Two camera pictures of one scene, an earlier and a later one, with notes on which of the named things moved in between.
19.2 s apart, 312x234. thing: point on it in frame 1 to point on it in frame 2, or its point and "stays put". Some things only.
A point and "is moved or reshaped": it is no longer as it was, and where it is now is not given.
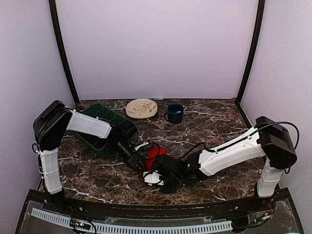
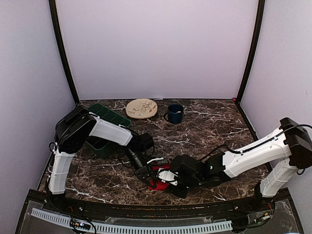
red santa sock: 153,151 is moved or reshaped
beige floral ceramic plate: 141,108 stays put
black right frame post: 260,13 stays put
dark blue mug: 175,113 stays put
